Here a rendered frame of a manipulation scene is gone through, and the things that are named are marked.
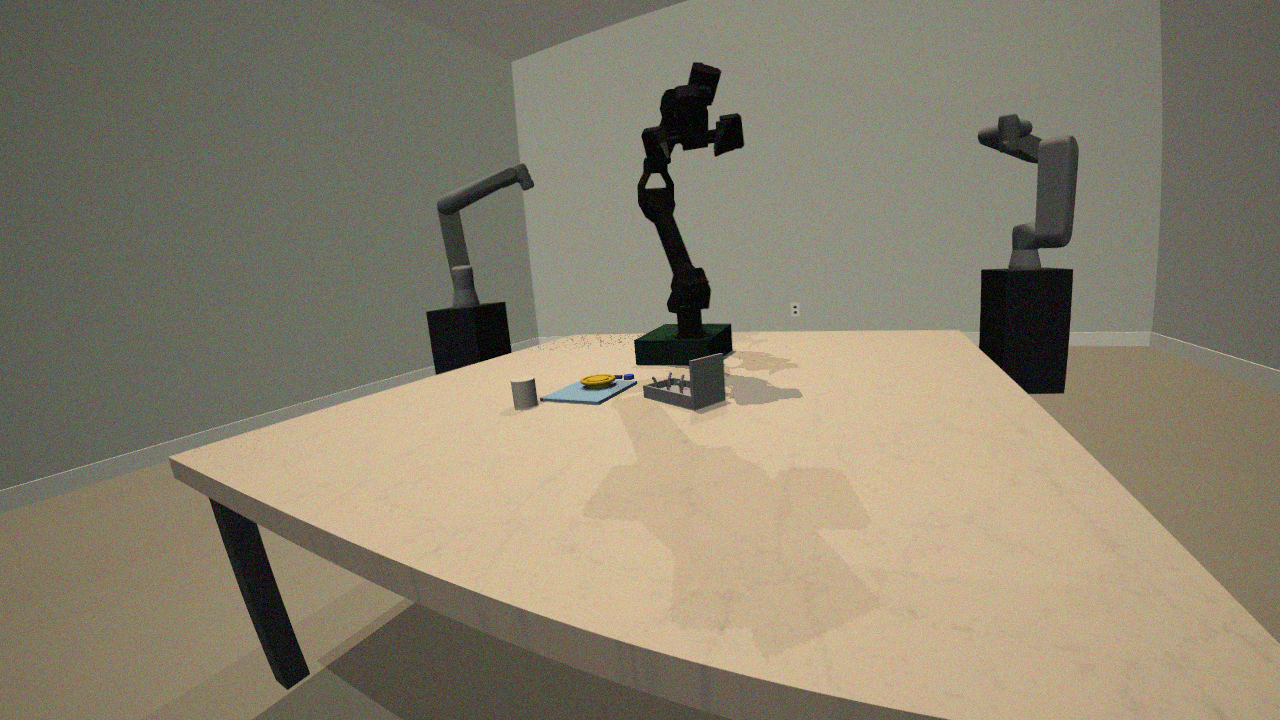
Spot light blue square mat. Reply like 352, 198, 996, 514
540, 380, 637, 405

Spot olive-yellow round plate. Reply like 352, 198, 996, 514
580, 374, 616, 389

